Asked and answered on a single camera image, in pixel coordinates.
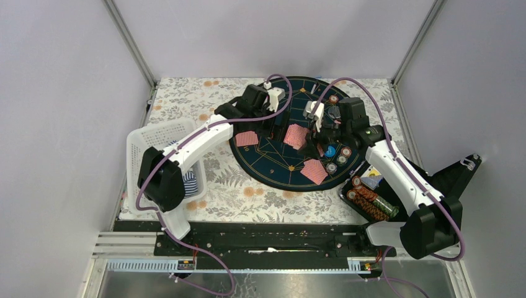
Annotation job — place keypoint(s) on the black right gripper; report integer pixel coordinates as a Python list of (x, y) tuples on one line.
[(309, 148)]

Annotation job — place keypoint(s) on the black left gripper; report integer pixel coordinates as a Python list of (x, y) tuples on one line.
[(276, 131)]

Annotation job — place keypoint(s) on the clear dealer button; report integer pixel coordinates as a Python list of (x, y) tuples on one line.
[(334, 113)]

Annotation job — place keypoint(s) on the red five chip stack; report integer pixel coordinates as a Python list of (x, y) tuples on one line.
[(346, 152)]

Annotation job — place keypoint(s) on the red card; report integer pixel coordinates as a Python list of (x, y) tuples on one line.
[(314, 170), (248, 138)]

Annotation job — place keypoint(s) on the blue small blind button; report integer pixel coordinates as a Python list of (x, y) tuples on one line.
[(330, 152)]

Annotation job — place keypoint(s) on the blue chip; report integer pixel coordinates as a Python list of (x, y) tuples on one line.
[(341, 160)]

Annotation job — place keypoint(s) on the grey chip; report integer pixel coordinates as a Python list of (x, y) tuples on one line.
[(331, 168)]

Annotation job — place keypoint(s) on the pink sponge block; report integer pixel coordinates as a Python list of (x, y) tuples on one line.
[(296, 136)]

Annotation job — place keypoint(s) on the white plastic laundry basket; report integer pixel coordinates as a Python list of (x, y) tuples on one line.
[(143, 147)]

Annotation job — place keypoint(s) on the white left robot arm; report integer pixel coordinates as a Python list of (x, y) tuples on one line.
[(160, 180)]

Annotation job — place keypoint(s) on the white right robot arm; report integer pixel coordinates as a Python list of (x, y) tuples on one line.
[(433, 227)]

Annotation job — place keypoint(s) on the round dark poker mat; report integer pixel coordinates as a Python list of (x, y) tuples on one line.
[(277, 164)]

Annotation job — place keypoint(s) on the playing card deck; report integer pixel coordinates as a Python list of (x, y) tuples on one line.
[(371, 177)]

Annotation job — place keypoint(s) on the black poker chip case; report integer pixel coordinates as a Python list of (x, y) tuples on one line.
[(450, 181)]

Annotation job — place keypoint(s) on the red chip rows in case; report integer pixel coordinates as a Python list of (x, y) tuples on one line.
[(370, 202)]

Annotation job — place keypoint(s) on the blue white striped cloth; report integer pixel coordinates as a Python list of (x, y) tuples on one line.
[(188, 183)]

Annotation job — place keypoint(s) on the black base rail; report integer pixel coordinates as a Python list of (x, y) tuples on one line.
[(266, 246)]

